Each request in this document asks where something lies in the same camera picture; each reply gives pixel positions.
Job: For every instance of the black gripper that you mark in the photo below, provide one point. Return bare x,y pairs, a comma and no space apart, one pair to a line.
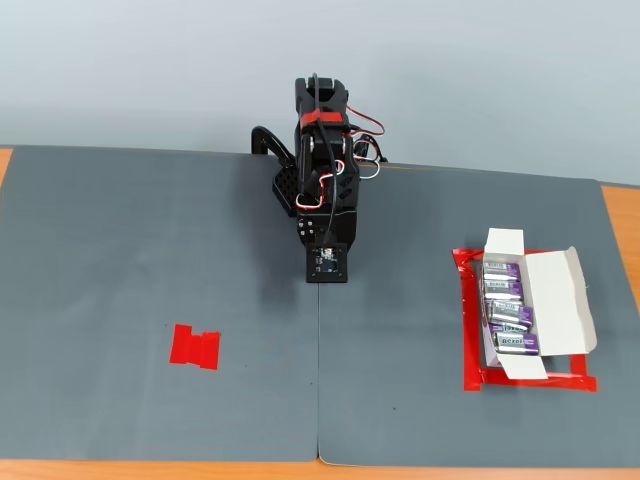
305,229

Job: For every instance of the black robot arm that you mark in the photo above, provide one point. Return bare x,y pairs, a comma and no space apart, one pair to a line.
330,165

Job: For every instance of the white cardboard box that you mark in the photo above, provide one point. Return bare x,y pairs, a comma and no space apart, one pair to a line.
555,305

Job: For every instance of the grey table mat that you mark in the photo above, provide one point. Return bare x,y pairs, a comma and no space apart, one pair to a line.
400,325
125,280

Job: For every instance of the red tape band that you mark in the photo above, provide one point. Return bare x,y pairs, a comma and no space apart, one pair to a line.
320,118

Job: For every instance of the black table clamp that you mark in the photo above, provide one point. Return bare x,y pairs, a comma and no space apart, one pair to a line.
270,140

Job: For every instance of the small red tape patch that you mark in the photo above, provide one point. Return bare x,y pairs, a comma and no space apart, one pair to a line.
192,347

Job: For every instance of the black square wrist camera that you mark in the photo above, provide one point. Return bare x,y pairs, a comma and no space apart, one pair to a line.
327,262

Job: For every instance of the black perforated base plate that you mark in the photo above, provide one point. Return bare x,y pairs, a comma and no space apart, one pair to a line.
285,187

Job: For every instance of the red tape frame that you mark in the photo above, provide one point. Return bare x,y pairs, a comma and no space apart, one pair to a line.
472,350

